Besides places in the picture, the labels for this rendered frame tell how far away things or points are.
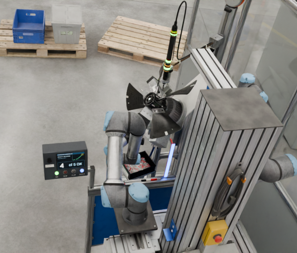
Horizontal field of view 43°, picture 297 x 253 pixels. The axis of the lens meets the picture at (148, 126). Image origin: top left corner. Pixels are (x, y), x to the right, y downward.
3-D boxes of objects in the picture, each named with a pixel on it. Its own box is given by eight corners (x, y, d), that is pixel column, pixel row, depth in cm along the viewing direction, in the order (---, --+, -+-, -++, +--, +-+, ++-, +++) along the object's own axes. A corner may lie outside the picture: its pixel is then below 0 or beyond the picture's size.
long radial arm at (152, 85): (172, 105, 300) (163, 98, 293) (165, 111, 302) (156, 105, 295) (162, 84, 321) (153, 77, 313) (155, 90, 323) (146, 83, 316)
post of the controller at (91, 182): (93, 184, 257) (94, 165, 244) (94, 188, 255) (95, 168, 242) (88, 185, 256) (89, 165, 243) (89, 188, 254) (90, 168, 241)
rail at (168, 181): (206, 177, 286) (209, 170, 281) (208, 181, 284) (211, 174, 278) (87, 192, 261) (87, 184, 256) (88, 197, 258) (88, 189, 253)
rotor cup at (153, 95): (150, 107, 293) (139, 99, 284) (164, 95, 288) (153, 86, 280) (155, 119, 282) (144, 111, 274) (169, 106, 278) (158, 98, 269)
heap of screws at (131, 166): (142, 158, 288) (143, 155, 286) (152, 170, 280) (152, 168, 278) (120, 165, 280) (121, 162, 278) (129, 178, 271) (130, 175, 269)
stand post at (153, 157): (147, 193, 368) (162, 122, 308) (150, 200, 361) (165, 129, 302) (143, 193, 366) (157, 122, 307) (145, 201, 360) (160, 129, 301)
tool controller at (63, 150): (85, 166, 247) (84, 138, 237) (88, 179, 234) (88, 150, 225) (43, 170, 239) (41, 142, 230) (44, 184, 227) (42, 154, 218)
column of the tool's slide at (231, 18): (182, 166, 401) (229, 2, 283) (188, 170, 397) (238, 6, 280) (179, 169, 397) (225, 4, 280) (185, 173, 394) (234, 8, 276)
